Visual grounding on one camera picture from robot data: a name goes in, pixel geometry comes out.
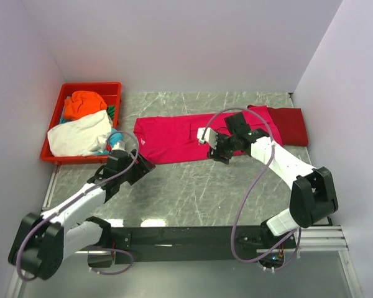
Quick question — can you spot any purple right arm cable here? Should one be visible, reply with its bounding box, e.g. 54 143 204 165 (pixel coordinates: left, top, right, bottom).
203 107 301 273

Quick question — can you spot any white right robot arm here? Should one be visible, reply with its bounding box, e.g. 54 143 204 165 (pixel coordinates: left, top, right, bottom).
197 112 339 248

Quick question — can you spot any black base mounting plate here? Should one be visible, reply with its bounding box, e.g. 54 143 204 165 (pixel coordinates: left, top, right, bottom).
106 225 282 262

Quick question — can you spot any aluminium extrusion rail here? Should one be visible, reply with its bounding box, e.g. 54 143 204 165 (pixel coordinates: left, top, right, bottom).
65 226 349 257

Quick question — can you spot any red plastic bin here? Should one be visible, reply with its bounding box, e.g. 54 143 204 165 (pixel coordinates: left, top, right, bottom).
40 82 122 165

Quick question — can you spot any light blue t-shirt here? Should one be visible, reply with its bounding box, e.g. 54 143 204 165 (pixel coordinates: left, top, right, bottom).
93 128 123 155

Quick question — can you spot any bright pink t-shirt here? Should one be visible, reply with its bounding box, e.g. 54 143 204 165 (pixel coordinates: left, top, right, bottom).
134 106 283 165

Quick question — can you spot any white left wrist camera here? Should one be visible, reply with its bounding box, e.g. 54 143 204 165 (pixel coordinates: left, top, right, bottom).
111 140 126 151

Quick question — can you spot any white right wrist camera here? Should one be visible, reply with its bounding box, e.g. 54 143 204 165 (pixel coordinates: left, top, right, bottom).
197 127 217 148

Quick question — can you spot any orange t-shirt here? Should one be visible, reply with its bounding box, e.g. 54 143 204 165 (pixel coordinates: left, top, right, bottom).
63 91 108 120

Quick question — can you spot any white t-shirt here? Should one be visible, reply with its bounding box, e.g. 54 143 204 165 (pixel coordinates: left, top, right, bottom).
47 111 113 157

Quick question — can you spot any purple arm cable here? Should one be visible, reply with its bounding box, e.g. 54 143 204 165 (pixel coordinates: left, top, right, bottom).
203 107 301 273
15 130 140 282

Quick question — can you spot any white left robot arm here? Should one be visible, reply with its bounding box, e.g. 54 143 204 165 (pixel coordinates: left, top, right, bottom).
8 150 155 281

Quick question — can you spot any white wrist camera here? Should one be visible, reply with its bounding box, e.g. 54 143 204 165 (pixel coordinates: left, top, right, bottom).
197 127 217 148
111 140 126 151

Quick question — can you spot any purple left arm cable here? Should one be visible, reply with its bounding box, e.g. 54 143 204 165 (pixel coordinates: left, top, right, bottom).
15 130 140 282

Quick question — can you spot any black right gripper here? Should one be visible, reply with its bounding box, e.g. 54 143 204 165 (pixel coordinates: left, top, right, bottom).
207 130 237 165

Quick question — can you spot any folded dark red t-shirt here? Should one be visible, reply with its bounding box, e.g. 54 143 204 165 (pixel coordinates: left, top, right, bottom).
268 107 309 147

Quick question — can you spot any green t-shirt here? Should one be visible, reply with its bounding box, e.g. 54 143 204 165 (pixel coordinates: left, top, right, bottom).
107 106 116 117

